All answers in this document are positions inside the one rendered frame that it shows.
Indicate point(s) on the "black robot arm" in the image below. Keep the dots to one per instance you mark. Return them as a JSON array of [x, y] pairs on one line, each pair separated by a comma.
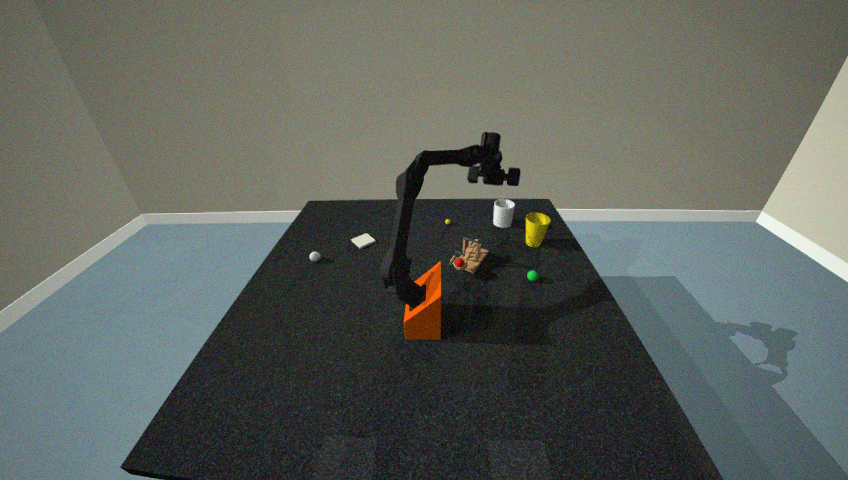
[[395, 266]]

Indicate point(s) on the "wooden catapult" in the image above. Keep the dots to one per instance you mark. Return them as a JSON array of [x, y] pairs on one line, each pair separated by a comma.
[[473, 256]]

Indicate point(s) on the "white cup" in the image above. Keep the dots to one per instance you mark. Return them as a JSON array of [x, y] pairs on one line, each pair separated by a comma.
[[503, 212]]

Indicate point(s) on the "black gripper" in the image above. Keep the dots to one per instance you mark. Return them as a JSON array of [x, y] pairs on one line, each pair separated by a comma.
[[497, 178]]

